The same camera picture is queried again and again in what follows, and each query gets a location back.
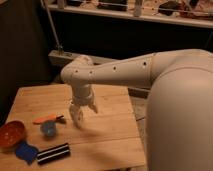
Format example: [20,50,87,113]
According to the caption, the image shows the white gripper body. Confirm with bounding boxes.
[71,84,94,107]

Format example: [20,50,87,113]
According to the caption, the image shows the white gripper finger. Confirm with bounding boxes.
[69,105,83,128]
[89,103,98,113]

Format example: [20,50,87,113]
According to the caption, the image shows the black white striped eraser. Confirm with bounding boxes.
[36,143,71,165]

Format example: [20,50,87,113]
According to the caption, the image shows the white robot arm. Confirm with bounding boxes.
[61,49,213,171]

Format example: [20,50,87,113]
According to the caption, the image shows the small blue cup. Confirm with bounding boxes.
[40,120,56,137]

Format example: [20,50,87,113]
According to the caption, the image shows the metal pole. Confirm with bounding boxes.
[42,0,63,55]

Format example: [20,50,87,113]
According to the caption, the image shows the blue cloth piece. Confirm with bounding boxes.
[15,141,38,165]

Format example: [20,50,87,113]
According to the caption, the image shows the orange bowl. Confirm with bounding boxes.
[0,121,26,148]

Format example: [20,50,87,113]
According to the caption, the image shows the wooden shelf with clutter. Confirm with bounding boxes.
[40,0,213,29]

